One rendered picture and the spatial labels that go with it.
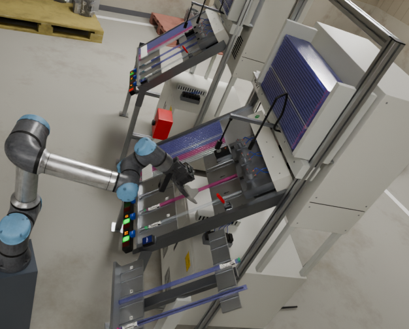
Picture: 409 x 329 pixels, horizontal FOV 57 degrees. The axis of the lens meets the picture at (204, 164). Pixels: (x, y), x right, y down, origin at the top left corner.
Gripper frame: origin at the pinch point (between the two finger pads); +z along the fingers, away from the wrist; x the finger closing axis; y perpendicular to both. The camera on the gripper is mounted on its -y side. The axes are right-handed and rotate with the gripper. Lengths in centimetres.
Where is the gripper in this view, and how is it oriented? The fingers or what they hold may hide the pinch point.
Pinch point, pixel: (193, 192)
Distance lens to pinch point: 167.0
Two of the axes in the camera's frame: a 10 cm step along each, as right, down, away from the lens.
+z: 6.1, 5.4, 5.8
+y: 7.8, -5.3, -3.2
